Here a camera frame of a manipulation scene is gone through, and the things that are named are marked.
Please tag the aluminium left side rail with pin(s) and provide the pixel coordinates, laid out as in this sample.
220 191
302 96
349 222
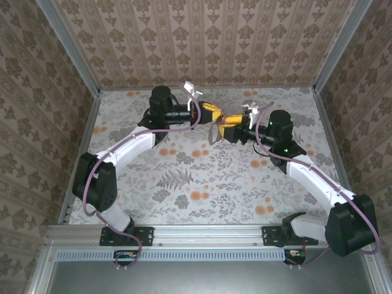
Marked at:
85 137

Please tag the aluminium left corner post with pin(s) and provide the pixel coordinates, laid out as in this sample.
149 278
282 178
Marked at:
73 52

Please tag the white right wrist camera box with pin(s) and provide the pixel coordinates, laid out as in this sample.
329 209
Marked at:
249 109

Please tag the floral print tablecloth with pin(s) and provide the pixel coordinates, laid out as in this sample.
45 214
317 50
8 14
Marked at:
183 183

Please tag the grey metal base sheet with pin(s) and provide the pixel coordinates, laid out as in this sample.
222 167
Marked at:
199 278

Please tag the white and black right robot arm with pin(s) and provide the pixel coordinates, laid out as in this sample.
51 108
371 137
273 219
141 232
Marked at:
318 180

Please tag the aluminium corner post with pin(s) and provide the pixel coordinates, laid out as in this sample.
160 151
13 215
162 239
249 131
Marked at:
339 46
73 52

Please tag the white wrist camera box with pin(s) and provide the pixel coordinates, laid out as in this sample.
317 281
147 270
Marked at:
191 89
249 109

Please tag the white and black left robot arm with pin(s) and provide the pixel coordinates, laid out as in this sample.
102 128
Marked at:
128 150

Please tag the thin aluminium wall rail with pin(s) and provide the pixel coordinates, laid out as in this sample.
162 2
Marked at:
137 88

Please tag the aluminium right corner post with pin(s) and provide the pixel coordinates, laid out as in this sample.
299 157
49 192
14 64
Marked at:
339 46

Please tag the aluminium right side rail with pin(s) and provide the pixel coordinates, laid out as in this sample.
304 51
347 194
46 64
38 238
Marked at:
330 131

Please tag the black connector board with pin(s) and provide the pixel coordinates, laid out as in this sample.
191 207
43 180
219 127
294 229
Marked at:
295 256
125 257

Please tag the long aluminium base rail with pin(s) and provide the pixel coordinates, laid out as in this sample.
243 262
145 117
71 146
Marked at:
208 235

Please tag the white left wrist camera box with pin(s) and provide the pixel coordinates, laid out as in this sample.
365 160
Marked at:
191 89

